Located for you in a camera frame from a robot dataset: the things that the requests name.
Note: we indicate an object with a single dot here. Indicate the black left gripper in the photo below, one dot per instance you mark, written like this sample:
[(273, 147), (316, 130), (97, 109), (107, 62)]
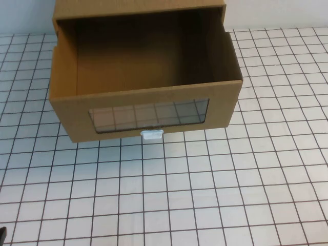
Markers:
[(2, 237)]

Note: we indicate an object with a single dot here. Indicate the cardboard drawer with window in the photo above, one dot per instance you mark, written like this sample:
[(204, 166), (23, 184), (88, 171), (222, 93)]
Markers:
[(69, 115)]

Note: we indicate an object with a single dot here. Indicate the cardboard shoe box shell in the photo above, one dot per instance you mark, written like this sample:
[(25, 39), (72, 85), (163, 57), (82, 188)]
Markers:
[(128, 9)]

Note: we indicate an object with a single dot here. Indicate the white grid tablecloth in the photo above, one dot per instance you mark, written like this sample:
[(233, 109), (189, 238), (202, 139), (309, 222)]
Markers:
[(179, 192)]

